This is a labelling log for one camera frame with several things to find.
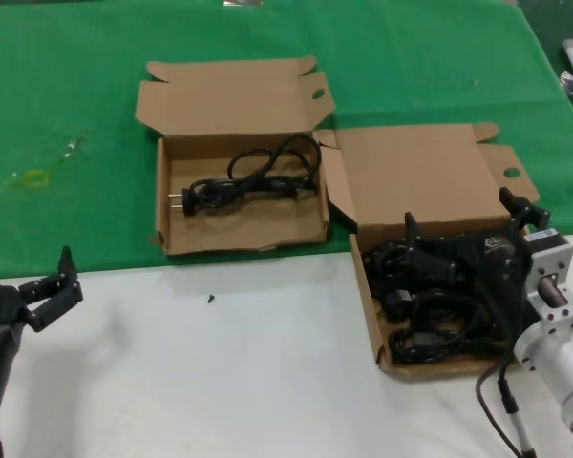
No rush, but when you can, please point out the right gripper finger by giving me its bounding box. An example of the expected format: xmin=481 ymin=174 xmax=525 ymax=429
xmin=498 ymin=187 xmax=552 ymax=235
xmin=403 ymin=211 xmax=464 ymax=287

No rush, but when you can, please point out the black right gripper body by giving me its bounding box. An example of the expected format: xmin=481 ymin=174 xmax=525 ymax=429
xmin=456 ymin=223 xmax=532 ymax=344

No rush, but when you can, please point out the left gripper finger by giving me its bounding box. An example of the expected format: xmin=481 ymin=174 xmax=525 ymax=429
xmin=17 ymin=245 xmax=81 ymax=302
xmin=27 ymin=281 xmax=85 ymax=334

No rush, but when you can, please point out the black power cable two-pin plug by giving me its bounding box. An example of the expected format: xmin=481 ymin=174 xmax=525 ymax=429
xmin=166 ymin=133 xmax=324 ymax=219

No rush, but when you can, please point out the cardboard box with side hole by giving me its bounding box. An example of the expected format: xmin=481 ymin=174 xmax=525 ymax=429
xmin=314 ymin=122 xmax=541 ymax=383

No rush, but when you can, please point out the cardboard box with small tear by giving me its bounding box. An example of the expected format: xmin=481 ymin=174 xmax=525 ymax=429
xmin=134 ymin=55 xmax=335 ymax=260

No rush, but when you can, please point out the clear plastic scrap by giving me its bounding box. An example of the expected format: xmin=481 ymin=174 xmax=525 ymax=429
xmin=47 ymin=124 xmax=95 ymax=166

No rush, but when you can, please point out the green tablecloth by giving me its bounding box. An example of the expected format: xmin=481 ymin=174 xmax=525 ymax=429
xmin=0 ymin=0 xmax=573 ymax=281

